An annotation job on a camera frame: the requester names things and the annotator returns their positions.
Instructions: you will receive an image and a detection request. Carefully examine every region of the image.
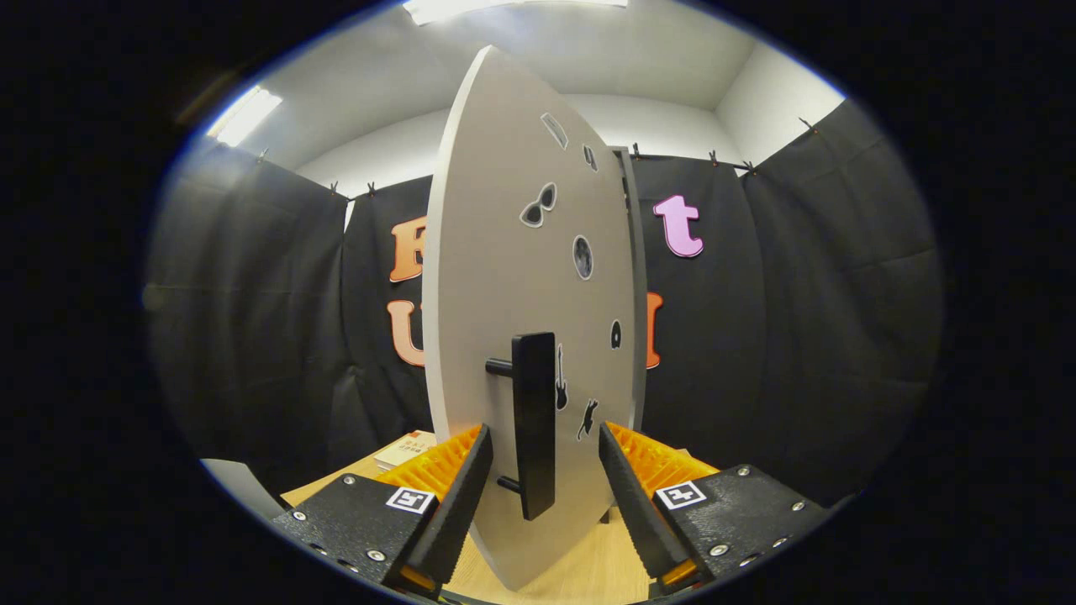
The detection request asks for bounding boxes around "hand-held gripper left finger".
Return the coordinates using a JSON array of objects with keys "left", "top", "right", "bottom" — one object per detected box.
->
[{"left": 271, "top": 423, "right": 494, "bottom": 599}]

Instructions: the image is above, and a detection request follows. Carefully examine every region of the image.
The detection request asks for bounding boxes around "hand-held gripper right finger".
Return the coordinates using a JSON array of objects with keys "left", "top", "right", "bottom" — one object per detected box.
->
[{"left": 599, "top": 420, "right": 833, "bottom": 593}]

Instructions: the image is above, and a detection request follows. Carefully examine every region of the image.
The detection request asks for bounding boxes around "black door handle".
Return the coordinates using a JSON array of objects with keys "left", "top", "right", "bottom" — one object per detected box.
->
[{"left": 485, "top": 331, "right": 557, "bottom": 522}]

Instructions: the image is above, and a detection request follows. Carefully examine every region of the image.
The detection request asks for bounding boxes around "beige shoe cabinet door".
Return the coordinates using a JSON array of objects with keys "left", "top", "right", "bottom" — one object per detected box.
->
[{"left": 420, "top": 45, "right": 637, "bottom": 592}]

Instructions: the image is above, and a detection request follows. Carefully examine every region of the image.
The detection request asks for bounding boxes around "black backdrop cloth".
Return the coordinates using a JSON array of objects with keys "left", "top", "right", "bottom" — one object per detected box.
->
[{"left": 143, "top": 99, "right": 947, "bottom": 509}]

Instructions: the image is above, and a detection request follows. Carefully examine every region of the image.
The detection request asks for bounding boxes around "row of black cloth clips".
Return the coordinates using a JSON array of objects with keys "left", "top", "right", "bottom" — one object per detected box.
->
[{"left": 256, "top": 118, "right": 820, "bottom": 198}]

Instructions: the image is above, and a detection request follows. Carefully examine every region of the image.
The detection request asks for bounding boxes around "ceiling light panel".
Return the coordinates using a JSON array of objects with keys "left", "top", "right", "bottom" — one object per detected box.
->
[
  {"left": 402, "top": 0, "right": 630, "bottom": 24},
  {"left": 206, "top": 84, "right": 284, "bottom": 148}
]

